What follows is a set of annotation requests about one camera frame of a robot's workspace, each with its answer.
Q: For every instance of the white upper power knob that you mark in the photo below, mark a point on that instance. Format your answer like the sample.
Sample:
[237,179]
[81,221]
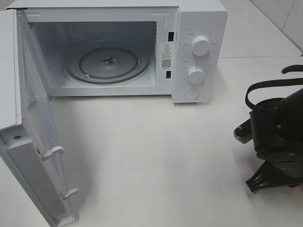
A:
[200,45]

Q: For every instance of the white timer knob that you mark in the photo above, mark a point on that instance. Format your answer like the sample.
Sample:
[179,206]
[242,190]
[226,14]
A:
[196,75]

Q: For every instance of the white round door button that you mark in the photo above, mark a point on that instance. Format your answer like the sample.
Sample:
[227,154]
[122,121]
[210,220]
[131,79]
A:
[192,94]

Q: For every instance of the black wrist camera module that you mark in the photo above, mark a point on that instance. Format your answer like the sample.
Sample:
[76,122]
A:
[243,133]

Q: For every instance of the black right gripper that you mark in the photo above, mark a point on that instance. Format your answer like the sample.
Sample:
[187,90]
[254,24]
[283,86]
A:
[277,130]

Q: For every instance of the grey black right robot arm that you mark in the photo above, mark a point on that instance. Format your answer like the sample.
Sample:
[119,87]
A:
[277,134]

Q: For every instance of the white warning label sticker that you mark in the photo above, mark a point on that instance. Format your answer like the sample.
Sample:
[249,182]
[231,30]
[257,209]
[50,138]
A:
[166,56]

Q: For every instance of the white microwave oven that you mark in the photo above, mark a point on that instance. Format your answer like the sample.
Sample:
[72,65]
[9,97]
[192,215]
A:
[62,25]

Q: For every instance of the white microwave door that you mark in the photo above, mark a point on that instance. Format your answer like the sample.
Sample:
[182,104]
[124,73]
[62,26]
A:
[29,143]

